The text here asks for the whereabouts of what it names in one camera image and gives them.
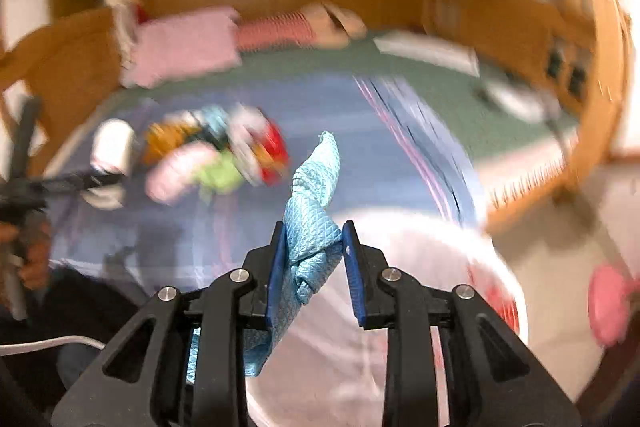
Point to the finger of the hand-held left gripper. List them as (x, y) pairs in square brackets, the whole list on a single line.
[(26, 137), (80, 182)]

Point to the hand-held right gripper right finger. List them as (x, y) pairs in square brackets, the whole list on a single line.
[(353, 279)]

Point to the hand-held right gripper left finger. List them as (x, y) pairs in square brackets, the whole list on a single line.
[(276, 279)]

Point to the light blue quilted cloth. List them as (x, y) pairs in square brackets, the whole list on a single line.
[(310, 227)]

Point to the person's left hand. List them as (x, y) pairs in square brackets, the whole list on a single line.
[(34, 267)]

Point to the white crumpled tissue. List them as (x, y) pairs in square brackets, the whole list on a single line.
[(105, 198)]

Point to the white paper cup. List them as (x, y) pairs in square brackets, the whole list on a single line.
[(114, 147)]

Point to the orange snack packet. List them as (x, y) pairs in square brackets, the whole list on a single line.
[(167, 144)]

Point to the lime green wrapper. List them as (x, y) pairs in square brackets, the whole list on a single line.
[(220, 177)]

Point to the person's dark trousers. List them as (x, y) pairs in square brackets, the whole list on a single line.
[(90, 302)]

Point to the red packet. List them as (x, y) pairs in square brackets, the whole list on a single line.
[(274, 152)]

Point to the blue striped blanket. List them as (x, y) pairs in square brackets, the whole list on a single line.
[(350, 147)]

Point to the dark green packet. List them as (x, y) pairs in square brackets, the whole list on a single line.
[(215, 142)]

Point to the light blue packet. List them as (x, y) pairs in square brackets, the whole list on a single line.
[(216, 121)]

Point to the white and pink packet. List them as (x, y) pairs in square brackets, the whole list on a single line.
[(247, 132)]

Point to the cream hanging cloth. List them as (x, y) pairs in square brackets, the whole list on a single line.
[(120, 7)]

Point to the green bed mat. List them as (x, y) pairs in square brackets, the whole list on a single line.
[(450, 107)]

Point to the white charger device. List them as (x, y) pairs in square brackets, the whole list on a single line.
[(517, 99)]

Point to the beige pillow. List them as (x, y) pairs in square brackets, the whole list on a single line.
[(335, 24)]

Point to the pink slipper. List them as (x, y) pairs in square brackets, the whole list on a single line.
[(609, 307)]

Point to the black wall socket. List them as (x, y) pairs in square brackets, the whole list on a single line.
[(554, 63), (577, 82)]

